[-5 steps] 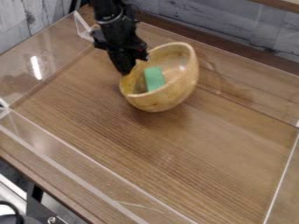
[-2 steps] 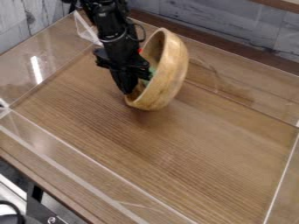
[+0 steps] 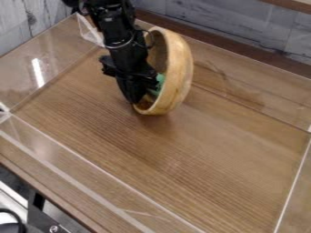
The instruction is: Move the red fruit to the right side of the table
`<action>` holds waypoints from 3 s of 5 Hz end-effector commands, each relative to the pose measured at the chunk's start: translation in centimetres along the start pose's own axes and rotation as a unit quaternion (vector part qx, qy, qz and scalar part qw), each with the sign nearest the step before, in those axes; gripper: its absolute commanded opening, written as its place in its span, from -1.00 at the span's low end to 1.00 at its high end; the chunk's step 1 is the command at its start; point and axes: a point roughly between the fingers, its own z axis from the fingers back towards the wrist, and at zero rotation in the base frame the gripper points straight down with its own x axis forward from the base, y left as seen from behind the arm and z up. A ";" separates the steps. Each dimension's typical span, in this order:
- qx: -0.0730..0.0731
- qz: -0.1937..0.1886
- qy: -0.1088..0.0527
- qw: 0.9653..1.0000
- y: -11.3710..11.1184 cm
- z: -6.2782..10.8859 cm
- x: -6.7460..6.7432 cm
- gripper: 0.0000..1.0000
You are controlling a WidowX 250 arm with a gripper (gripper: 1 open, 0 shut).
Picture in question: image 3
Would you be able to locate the clear acrylic tray wall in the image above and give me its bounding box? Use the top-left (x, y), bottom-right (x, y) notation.
top-left (0, 15), bottom-right (311, 233)

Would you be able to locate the green rectangular block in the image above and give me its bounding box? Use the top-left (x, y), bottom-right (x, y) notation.
top-left (146, 74), bottom-right (165, 96)

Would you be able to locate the wooden bowl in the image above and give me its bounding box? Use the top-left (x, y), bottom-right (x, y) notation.
top-left (132, 26), bottom-right (195, 116)

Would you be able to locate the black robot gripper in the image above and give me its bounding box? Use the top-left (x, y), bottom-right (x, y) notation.
top-left (98, 42), bottom-right (158, 104)

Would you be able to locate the clear acrylic corner bracket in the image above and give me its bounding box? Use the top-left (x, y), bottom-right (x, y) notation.
top-left (76, 14), bottom-right (104, 47)

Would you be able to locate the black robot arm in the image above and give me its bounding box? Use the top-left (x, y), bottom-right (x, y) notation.
top-left (61, 0), bottom-right (157, 104)

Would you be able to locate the black cable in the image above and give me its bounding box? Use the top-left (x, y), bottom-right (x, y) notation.
top-left (0, 208), bottom-right (28, 233)

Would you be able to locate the black metal table frame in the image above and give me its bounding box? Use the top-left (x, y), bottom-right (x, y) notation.
top-left (26, 189), bottom-right (80, 233)

